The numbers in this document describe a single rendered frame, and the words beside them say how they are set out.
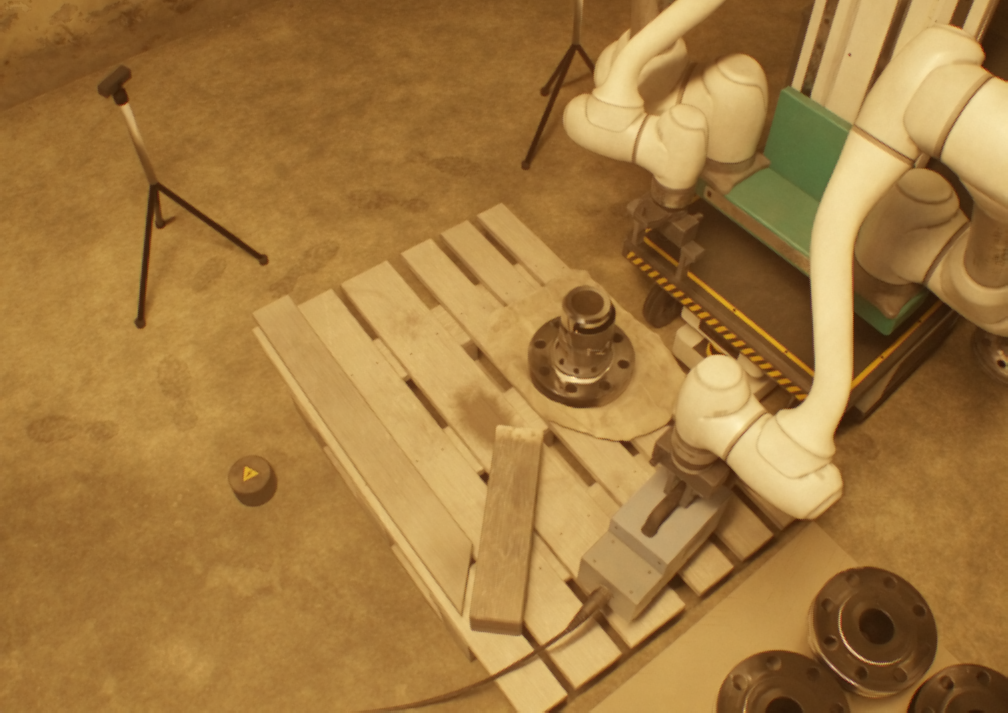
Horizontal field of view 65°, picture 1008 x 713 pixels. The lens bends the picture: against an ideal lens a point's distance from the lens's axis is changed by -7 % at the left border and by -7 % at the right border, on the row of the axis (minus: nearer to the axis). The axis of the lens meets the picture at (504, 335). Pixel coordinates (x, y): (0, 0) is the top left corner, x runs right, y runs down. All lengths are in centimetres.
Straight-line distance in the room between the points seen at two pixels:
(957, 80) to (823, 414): 49
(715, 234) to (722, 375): 98
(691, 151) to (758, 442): 61
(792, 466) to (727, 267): 96
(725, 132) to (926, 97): 81
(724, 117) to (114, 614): 177
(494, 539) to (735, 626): 59
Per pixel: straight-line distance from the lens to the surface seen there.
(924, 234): 175
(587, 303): 199
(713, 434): 132
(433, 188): 278
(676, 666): 196
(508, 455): 188
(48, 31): 358
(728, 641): 201
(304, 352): 218
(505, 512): 182
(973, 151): 118
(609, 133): 169
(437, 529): 188
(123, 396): 247
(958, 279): 169
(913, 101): 121
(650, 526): 160
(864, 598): 186
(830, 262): 126
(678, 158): 166
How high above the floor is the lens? 187
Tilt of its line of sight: 52 degrees down
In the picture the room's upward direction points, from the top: straight up
